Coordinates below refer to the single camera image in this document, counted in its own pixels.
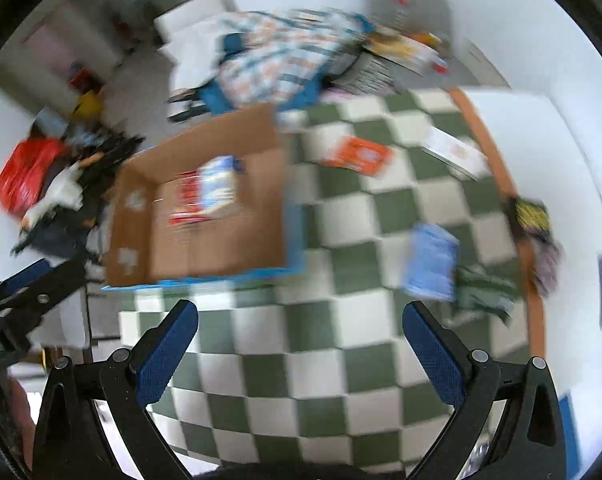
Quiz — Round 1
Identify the dark green wipes packet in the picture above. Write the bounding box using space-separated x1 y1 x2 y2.
454 266 519 325

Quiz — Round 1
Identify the red floral wipes packet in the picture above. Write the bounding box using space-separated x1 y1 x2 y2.
169 170 208 226

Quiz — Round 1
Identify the black shoe shine wipes packet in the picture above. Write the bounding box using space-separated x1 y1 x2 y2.
508 196 551 242

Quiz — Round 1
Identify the light blue tissue packet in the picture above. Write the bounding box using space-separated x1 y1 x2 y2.
198 155 243 219

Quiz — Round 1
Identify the orange wipes packet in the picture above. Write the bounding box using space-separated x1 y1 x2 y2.
322 136 392 177

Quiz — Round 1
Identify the red plastic bag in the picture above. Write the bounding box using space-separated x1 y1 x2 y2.
0 138 68 218

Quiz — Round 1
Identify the white goose plush toy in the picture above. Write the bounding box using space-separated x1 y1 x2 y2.
20 162 85 231

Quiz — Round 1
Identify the lilac cloth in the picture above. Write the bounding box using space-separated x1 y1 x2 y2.
532 240 563 297

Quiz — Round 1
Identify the green white checkered mat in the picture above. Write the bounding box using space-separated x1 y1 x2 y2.
117 86 548 474

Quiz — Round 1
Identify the cardboard box with blue print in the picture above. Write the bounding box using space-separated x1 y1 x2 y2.
103 104 303 289

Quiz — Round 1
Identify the white paper packet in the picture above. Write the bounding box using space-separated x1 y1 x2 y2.
420 127 490 180

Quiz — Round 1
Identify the white low table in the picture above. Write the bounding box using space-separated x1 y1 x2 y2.
450 88 602 479

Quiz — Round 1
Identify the yellow snack bag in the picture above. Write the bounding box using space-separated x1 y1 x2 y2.
364 32 449 75

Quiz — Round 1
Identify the white folding bed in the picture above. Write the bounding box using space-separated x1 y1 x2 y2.
153 0 240 124

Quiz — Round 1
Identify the plaid blanket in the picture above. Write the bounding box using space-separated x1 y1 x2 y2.
214 9 374 110

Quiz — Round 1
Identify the grey floor chair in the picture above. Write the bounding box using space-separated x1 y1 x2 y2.
365 0 453 58

